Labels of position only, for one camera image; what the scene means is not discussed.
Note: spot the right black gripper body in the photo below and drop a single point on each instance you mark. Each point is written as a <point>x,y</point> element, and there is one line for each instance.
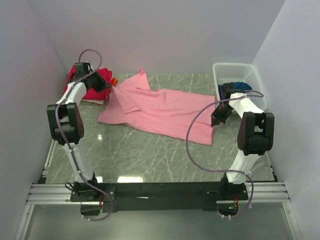
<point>222,112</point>

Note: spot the pink t-shirt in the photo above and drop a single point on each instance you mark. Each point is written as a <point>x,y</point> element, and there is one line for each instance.
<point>163,111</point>

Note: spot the folded orange t-shirt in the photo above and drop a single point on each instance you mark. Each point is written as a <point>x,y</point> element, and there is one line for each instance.
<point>114,82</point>

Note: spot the aluminium rail frame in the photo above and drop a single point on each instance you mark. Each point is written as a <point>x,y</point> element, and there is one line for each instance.
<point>121,154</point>

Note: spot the folded magenta t-shirt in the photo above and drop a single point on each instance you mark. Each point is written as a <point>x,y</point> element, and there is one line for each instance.
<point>91,95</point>

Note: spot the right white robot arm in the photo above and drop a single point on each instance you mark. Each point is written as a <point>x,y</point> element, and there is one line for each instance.
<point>256,130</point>

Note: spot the blue t-shirt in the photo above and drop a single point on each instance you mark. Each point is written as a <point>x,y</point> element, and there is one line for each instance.
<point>241,86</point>

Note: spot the white plastic basket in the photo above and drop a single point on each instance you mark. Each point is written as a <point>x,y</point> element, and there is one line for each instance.
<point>226,72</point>

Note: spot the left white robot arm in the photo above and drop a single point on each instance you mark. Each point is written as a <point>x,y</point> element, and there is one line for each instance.
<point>64,118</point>

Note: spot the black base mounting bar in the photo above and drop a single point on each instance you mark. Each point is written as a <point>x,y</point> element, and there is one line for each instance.
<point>145,196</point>

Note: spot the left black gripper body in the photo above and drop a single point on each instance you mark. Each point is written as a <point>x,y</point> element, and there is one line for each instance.
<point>97,82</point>

